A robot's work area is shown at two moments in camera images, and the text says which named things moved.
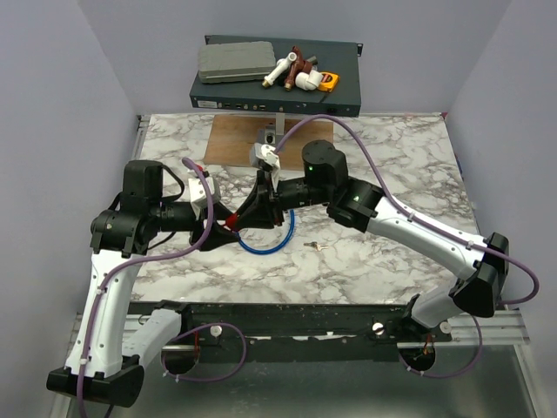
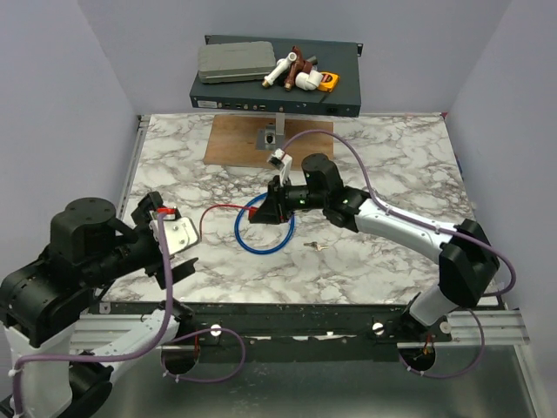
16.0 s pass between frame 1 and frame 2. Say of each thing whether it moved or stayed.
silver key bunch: stayed
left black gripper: moved
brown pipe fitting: stayed
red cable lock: moved
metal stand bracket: stayed
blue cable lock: stayed
